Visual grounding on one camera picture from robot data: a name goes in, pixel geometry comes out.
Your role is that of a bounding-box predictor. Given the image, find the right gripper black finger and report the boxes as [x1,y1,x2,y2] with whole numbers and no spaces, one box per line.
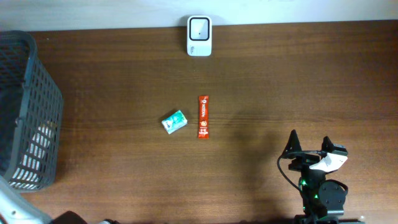
[321,136,334,153]
[282,129,302,157]

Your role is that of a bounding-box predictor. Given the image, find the red coffee stick sachet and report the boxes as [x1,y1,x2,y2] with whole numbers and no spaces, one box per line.
[198,95,209,139]

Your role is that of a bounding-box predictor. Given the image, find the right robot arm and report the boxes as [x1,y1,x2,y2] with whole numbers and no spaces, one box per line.
[277,130,361,224]

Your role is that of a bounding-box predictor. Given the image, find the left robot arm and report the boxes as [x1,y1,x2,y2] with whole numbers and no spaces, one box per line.
[1,177,88,224]

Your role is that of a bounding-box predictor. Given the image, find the white barcode scanner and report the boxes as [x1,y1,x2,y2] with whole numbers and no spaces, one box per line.
[187,16,213,57]

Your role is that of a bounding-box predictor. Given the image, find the teal tissue pack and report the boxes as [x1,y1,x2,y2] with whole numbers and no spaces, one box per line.
[161,110,188,134]

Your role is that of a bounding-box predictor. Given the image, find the grey plastic mesh basket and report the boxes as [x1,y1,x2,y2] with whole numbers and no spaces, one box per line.
[1,30,64,185]

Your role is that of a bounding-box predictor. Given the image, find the items inside basket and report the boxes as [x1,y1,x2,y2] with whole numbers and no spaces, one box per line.
[9,121,57,192]

